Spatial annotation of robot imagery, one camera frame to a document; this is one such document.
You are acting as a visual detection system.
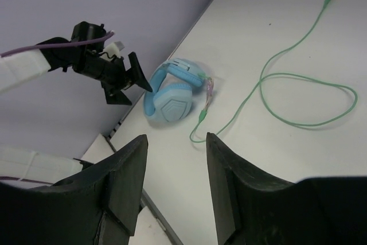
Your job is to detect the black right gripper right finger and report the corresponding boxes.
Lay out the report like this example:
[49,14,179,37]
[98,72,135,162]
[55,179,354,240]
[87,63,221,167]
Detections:
[206,133,366,244]

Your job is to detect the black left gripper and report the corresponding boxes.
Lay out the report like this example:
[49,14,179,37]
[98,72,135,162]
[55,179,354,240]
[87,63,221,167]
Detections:
[68,21,153,106]

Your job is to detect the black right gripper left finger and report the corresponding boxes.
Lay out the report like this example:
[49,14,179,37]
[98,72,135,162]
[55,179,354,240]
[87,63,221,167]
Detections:
[1,135,148,244]

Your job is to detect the light blue headphones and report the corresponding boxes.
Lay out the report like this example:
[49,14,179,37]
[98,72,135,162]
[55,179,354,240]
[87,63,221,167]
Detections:
[143,58,214,123]

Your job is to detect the green headphone cable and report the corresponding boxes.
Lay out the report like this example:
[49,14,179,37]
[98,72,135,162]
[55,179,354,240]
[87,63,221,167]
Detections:
[189,0,358,144]

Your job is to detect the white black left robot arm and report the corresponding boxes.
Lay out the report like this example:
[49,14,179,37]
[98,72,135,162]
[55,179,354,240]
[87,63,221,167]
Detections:
[1,21,153,106]

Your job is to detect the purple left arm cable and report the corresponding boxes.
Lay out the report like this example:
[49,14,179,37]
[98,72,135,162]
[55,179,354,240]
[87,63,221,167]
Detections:
[0,29,116,58]

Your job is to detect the metal rail strip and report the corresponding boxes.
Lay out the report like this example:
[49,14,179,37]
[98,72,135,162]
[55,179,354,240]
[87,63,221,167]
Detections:
[80,0,227,245]

